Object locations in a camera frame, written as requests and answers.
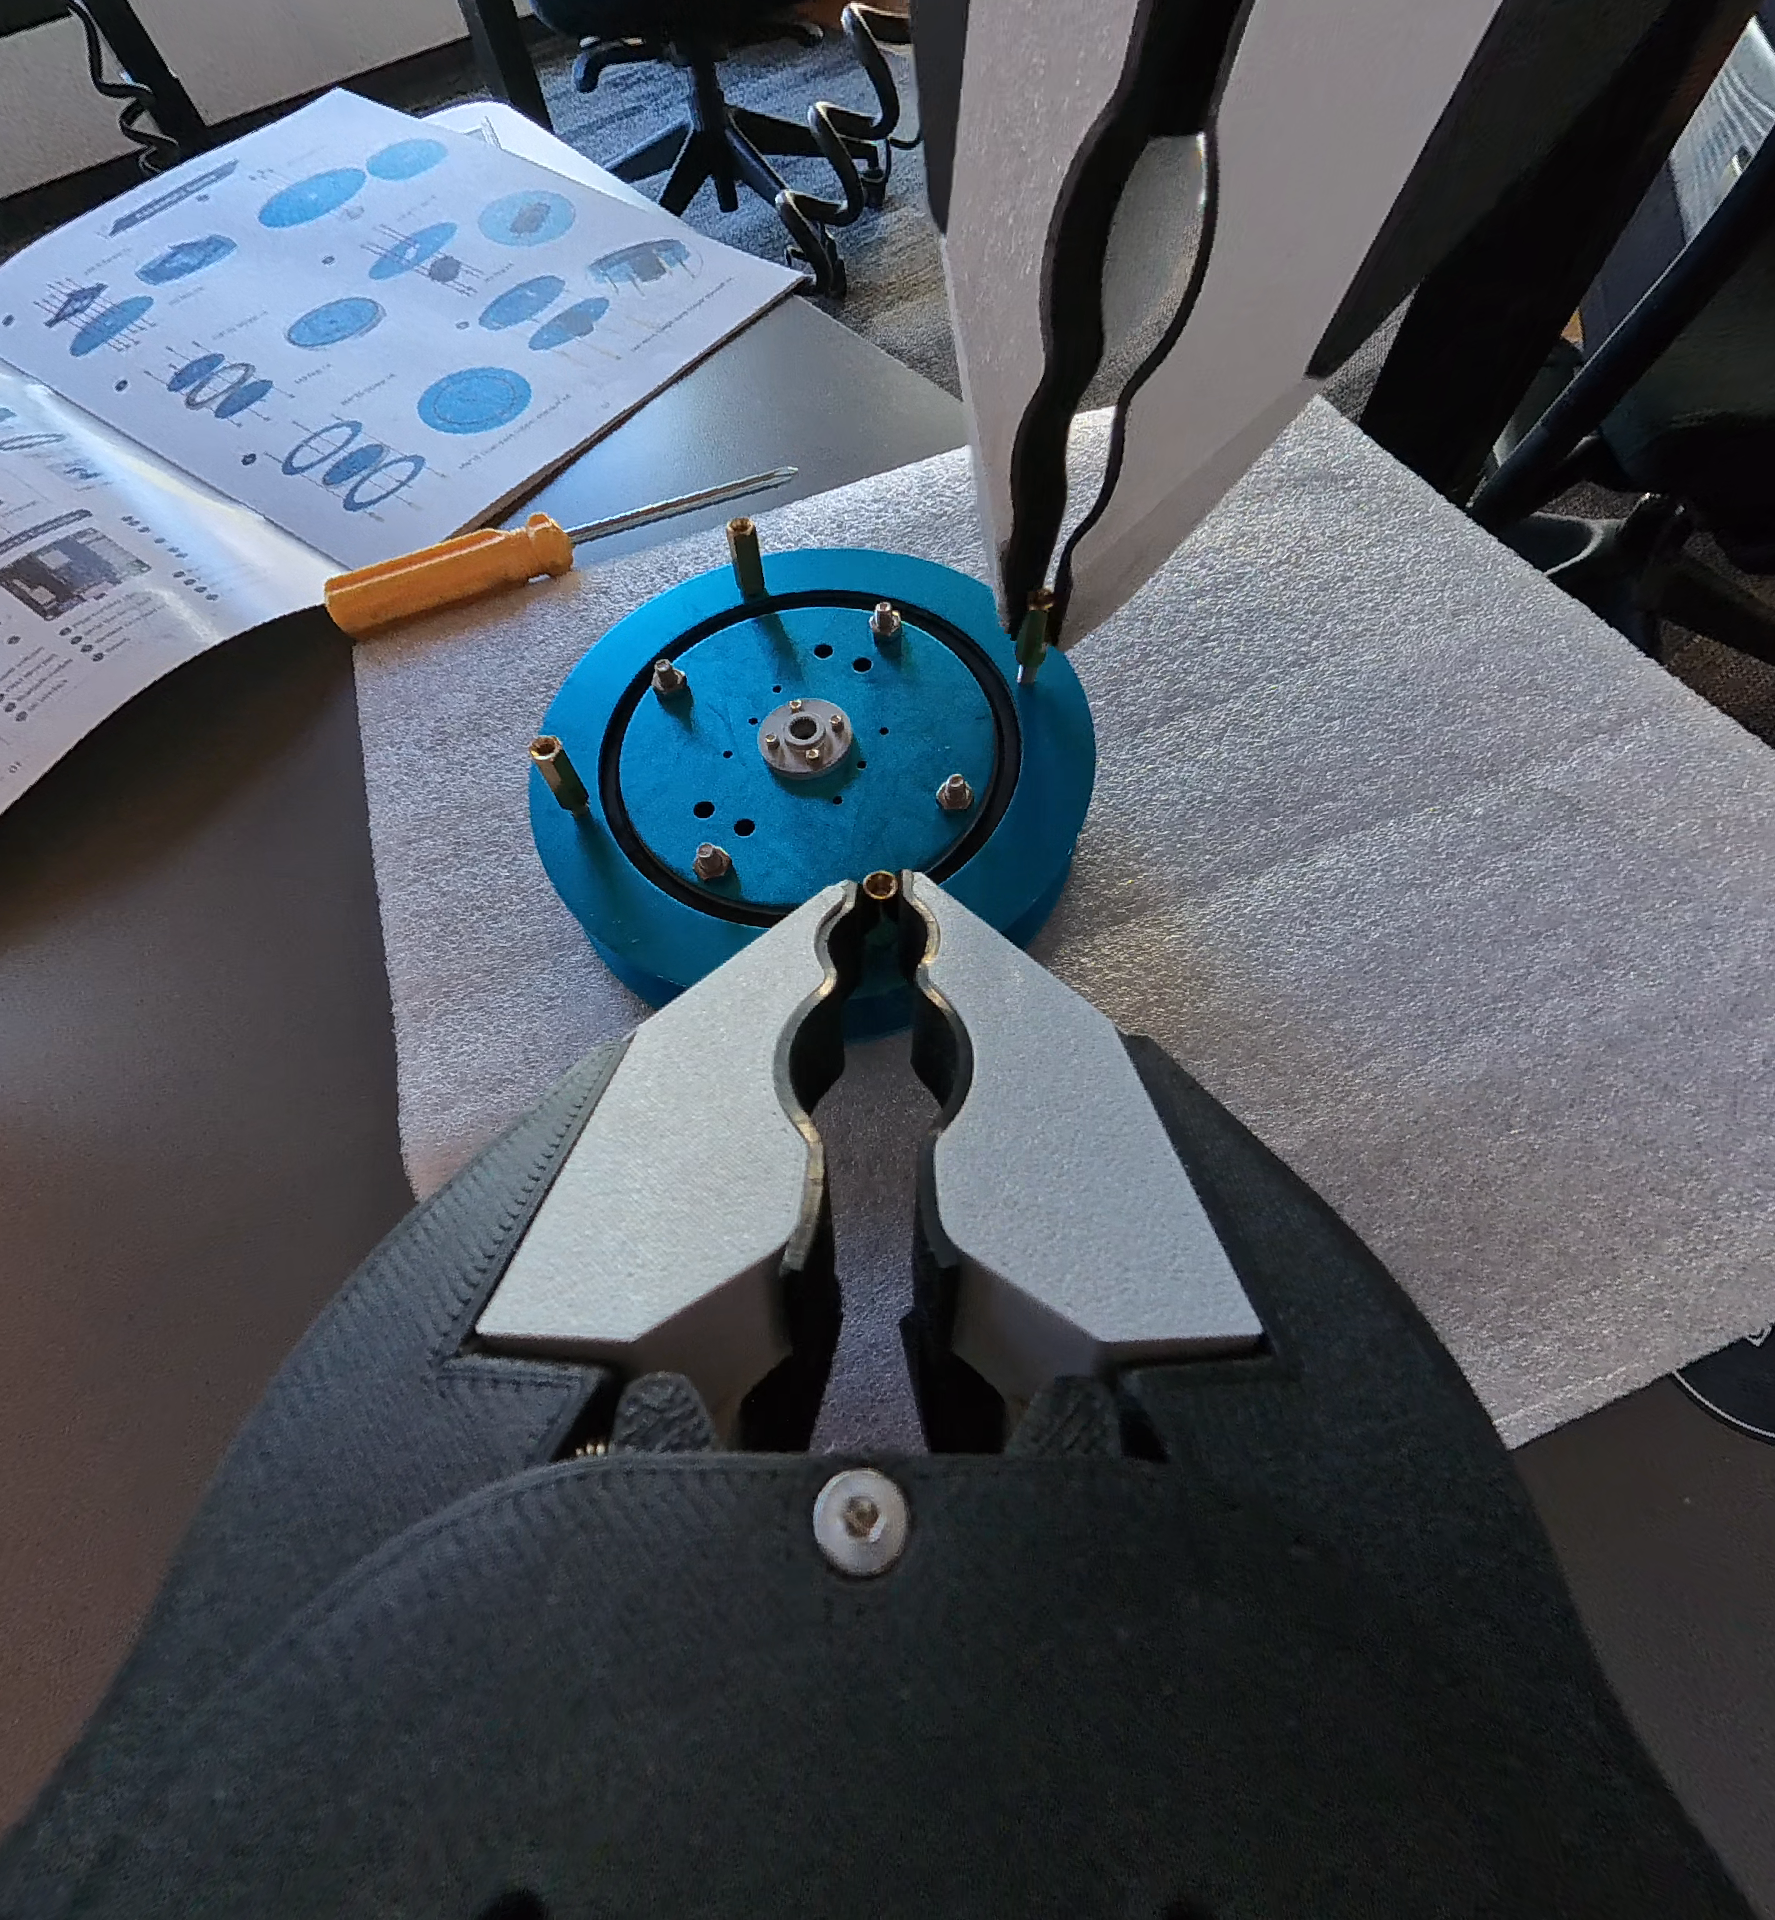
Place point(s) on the brass hex standoff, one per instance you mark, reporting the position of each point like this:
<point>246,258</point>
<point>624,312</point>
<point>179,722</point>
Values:
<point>1038,622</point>
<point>878,889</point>
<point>746,548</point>
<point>556,765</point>

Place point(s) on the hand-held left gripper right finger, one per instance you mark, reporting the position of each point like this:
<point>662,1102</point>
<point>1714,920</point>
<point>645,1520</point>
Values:
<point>1082,1201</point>

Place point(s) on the blue round turntable base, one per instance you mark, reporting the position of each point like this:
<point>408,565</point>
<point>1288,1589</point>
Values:
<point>888,819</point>

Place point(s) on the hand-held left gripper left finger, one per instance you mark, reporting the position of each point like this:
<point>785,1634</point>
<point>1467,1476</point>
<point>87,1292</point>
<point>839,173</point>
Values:
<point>647,1201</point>

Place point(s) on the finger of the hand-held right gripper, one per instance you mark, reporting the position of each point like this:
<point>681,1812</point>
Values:
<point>1322,181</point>
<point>1001,226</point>

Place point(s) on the dark desk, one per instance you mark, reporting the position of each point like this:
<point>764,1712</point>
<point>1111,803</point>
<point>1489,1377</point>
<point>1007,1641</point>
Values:
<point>153,1125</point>

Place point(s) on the open instruction manual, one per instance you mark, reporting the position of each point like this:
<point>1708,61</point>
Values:
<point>708,302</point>

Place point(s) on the white foam sheet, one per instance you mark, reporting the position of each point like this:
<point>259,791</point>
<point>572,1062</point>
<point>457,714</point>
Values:
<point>1429,901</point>

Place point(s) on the black desk leg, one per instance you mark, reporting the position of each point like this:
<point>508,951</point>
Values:
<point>153,76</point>
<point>1578,196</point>
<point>507,61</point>

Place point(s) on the black round desk grommet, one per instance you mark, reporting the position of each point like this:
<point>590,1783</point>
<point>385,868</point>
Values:
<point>1771,1387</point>

